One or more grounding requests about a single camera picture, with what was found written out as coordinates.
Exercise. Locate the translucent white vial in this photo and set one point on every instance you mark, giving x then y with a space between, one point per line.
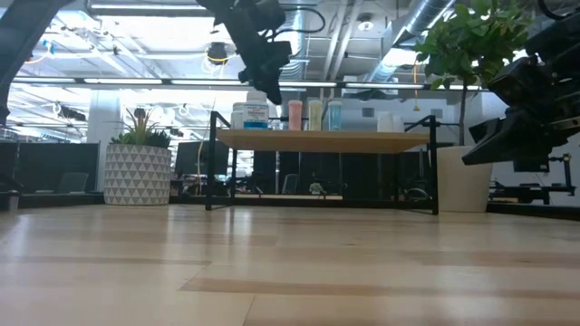
386 121
399 123

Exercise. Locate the dark computer monitor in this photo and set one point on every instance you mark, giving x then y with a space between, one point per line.
195 158
532 165

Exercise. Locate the leafy plant in white pot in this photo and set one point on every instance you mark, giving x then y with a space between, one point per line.
457 179

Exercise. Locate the black aluminium frame rail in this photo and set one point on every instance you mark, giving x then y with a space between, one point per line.
534 212
59 200

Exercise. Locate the black pendant lamp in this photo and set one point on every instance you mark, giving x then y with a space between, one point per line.
217 52

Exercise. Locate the small grey cylinder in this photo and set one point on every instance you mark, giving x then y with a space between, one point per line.
12 201

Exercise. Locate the succulent in triangle-patterned pot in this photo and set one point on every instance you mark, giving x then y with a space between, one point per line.
137 174

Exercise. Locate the wooden shelf black metal frame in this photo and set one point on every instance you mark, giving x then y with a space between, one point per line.
326 141

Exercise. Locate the teal vial white cap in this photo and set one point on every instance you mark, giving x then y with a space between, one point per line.
334 115

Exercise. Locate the dark office partition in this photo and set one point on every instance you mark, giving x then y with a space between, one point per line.
45 163

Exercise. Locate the long ceiling light rail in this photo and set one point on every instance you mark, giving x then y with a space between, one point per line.
122 81

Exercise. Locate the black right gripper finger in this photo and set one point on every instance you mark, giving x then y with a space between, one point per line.
484 130
521 140

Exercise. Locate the yellow vial white cap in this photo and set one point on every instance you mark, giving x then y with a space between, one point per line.
315 115

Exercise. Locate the ribbed silver ventilation duct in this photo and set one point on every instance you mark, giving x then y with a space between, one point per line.
299 63

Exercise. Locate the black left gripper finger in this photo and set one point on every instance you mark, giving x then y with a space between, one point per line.
251 77
273 86

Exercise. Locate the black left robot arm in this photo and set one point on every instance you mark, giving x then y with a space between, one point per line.
22 36

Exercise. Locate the smooth silver ventilation duct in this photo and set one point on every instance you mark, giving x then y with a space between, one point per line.
410 27

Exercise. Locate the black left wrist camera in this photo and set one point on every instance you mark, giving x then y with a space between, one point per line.
281 54

